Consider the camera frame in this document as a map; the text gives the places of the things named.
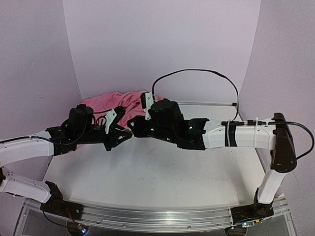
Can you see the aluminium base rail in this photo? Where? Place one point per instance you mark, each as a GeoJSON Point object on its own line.
{"type": "Point", "coordinates": [166, 220]}

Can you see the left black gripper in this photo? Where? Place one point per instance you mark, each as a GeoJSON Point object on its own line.
{"type": "Point", "coordinates": [113, 141]}

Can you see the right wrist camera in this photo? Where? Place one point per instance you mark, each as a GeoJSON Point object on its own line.
{"type": "Point", "coordinates": [147, 100]}

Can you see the pink sweatshirt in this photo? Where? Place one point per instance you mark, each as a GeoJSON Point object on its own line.
{"type": "Point", "coordinates": [130, 101]}

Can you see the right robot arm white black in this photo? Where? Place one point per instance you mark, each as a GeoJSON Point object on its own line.
{"type": "Point", "coordinates": [271, 134]}

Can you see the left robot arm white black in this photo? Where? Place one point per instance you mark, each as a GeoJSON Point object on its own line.
{"type": "Point", "coordinates": [27, 147]}

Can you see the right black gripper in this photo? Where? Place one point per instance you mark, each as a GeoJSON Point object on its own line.
{"type": "Point", "coordinates": [143, 127]}

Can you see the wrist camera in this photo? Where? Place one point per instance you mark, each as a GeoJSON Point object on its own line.
{"type": "Point", "coordinates": [147, 100]}
{"type": "Point", "coordinates": [109, 118]}

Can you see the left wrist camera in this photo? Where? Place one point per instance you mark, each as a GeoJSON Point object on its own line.
{"type": "Point", "coordinates": [109, 118]}

